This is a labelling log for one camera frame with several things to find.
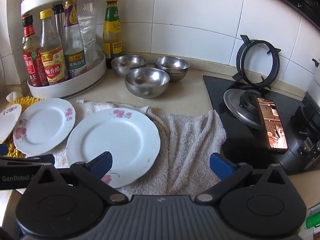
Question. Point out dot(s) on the white two-tier condiment rack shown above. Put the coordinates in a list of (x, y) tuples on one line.
[(95, 75)]

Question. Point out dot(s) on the green label yellow cap bottle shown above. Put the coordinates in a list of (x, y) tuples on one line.
[(112, 30)]

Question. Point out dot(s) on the beige terry towel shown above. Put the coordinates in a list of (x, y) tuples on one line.
[(190, 142)]

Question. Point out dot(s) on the steel pot lid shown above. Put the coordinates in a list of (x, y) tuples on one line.
[(233, 100)]

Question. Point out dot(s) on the large white floral plate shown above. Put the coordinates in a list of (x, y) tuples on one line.
[(112, 140)]

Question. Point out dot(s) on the small white floral plate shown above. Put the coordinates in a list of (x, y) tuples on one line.
[(8, 122)]

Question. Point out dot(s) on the purple label sauce bottle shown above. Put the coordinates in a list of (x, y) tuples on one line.
[(73, 45)]

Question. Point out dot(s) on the black range hood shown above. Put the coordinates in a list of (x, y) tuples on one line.
[(300, 2)]

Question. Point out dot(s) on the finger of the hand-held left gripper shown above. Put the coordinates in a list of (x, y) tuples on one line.
[(2, 149), (30, 159)]

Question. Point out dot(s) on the black cap steel bottle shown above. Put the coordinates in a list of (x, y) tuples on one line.
[(59, 20)]

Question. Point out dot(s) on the clear plastic bag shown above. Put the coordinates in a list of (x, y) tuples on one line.
[(90, 35)]

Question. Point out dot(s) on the medium white floral plate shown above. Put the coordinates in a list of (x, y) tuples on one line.
[(42, 127)]

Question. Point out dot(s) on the smartphone with lit screen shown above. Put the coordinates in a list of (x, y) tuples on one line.
[(272, 127)]

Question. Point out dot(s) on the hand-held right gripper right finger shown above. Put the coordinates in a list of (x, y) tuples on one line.
[(220, 166)]

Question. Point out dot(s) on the black glass gas stove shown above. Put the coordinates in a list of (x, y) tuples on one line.
[(225, 145)]

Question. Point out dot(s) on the yellow cap vinegar bottle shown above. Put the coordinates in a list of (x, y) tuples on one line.
[(51, 60)]

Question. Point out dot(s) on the red label sauce bottle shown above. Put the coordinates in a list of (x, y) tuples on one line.
[(31, 62)]

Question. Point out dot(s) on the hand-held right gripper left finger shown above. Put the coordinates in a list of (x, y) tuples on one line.
[(102, 165)]

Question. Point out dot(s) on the yellow chenille mat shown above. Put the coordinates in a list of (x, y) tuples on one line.
[(23, 101)]

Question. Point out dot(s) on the stainless steel bowl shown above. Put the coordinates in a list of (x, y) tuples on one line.
[(128, 63), (147, 82), (172, 66)]

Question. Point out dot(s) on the green and white packet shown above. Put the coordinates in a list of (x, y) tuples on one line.
[(313, 221)]

